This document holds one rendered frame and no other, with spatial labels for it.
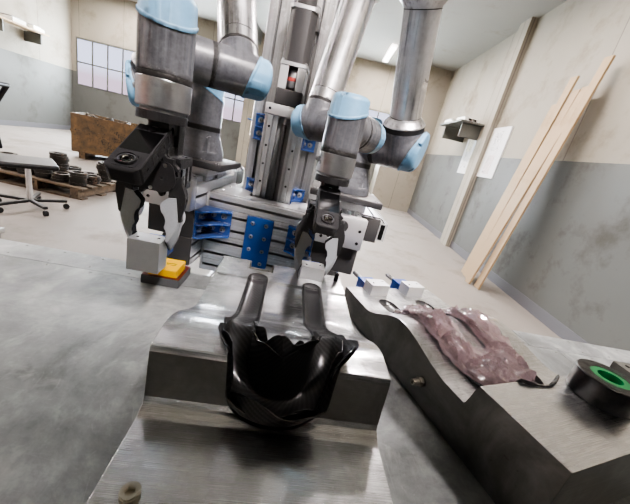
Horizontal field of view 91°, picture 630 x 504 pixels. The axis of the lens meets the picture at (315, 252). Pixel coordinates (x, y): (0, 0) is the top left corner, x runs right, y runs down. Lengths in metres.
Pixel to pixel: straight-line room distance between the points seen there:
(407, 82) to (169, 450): 0.85
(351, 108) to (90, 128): 6.67
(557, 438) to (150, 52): 0.69
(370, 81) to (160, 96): 9.28
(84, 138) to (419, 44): 6.66
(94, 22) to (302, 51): 10.86
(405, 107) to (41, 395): 0.90
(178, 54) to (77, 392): 0.46
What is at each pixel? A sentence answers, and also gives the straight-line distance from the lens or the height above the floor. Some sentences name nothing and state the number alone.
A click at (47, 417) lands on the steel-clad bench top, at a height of 0.80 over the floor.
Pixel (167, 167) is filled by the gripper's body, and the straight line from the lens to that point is 0.53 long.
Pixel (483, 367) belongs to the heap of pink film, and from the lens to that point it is 0.58.
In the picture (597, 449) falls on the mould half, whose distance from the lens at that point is 0.52.
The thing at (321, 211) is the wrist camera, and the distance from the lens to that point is 0.58.
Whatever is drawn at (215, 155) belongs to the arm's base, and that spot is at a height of 1.06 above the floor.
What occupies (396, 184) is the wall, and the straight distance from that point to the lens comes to 8.94.
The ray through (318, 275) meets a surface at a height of 0.90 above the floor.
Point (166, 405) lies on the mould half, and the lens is 0.40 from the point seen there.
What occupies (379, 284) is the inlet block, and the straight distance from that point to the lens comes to 0.76.
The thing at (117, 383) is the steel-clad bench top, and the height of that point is 0.80.
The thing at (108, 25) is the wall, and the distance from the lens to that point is 11.63.
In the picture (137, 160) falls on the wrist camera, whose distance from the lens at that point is 0.48.
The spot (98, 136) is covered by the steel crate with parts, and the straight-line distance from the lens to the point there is 7.11.
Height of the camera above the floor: 1.16
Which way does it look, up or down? 18 degrees down
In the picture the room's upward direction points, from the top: 13 degrees clockwise
